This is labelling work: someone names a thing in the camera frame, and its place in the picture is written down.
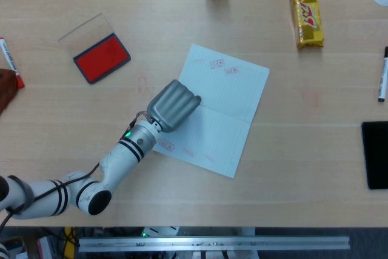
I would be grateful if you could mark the red ink pad clear lid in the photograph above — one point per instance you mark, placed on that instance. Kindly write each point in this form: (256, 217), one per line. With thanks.
(101, 59)

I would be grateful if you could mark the gold foil snack package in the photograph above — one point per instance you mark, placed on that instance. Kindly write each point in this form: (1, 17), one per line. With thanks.
(307, 13)

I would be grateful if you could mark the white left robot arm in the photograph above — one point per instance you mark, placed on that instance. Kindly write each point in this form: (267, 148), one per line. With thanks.
(121, 159)

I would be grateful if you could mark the brown cloth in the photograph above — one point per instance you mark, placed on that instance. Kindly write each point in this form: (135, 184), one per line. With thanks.
(6, 89)

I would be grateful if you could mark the light blue lined paper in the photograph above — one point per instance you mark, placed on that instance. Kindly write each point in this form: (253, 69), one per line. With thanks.
(224, 119)

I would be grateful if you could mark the aluminium rail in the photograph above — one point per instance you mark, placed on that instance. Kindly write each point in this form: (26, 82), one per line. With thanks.
(212, 244)

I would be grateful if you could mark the red whiteboard marker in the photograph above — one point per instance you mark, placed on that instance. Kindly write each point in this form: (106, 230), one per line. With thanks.
(10, 62)

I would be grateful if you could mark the black whiteboard marker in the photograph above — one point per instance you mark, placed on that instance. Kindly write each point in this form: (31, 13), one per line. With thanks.
(383, 80)

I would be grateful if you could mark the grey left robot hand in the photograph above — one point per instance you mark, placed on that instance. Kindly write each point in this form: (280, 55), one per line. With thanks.
(172, 107)

